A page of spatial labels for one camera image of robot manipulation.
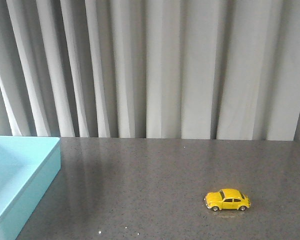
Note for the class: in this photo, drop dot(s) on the grey pleated curtain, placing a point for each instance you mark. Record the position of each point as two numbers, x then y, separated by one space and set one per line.
189 69

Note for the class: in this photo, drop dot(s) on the yellow toy beetle car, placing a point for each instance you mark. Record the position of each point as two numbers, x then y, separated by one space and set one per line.
227 199

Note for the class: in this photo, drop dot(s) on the light blue storage box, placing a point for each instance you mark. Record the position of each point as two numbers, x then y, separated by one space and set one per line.
28 165

